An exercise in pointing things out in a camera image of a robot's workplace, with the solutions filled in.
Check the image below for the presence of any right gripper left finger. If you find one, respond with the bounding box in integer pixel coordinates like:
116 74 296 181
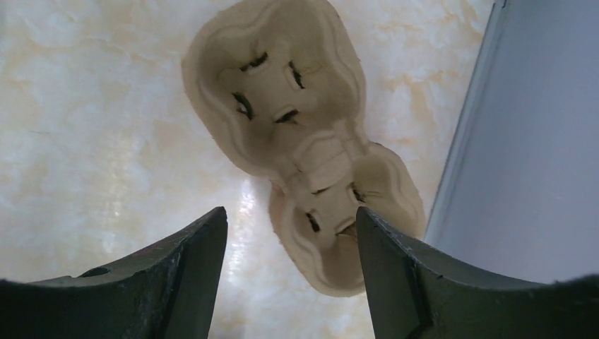
1 207 227 338

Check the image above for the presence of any brown pulp cup carrier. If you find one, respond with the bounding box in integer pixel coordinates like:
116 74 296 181
182 1 426 297

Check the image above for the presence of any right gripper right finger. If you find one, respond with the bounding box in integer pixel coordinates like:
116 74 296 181
356 207 598 338

